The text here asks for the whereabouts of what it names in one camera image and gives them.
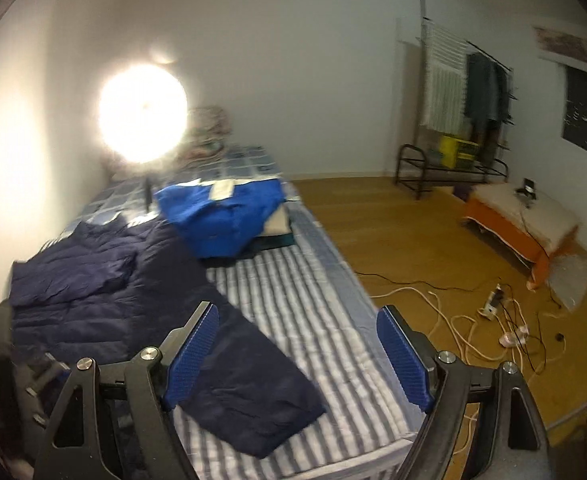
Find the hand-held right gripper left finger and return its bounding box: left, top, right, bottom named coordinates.
left=33, top=301, right=220, bottom=480

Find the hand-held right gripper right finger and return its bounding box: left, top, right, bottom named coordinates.
left=376, top=304, right=551, bottom=480

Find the navy puffer jacket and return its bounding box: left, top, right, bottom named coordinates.
left=9, top=217, right=328, bottom=460

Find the clothes drying rack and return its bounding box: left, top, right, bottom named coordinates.
left=413, top=0, right=517, bottom=181

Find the striped bed mattress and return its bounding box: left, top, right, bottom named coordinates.
left=170, top=200, right=427, bottom=480

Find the white power strip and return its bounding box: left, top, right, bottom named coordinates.
left=477, top=285, right=505, bottom=318

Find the white plug adapter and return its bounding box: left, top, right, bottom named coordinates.
left=498, top=327, right=530, bottom=347

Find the dark green folded garment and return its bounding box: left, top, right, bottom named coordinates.
left=246, top=230, right=294, bottom=257

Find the cream folded garment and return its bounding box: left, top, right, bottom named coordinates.
left=263, top=207, right=290, bottom=236

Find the black tripod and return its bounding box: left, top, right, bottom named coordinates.
left=143, top=162, right=157, bottom=212

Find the clear plastic bag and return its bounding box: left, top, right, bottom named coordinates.
left=548, top=252, right=587, bottom=311

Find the black shoe rack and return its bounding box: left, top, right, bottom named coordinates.
left=396, top=144, right=509, bottom=200

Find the phone on stand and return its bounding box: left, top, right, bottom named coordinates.
left=516, top=177, right=539, bottom=206

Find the yellow box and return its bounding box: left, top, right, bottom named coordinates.
left=439, top=134, right=480, bottom=168

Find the white towel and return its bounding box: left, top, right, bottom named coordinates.
left=421, top=22, right=469, bottom=131

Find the dark grey hanging garment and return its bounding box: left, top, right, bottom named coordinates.
left=463, top=52, right=509, bottom=123

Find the white cable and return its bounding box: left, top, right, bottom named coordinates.
left=368, top=286, right=574, bottom=376

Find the ring light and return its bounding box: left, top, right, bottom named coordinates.
left=97, top=60, right=190, bottom=165

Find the dark wall poster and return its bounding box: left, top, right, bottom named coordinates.
left=561, top=65, right=587, bottom=166

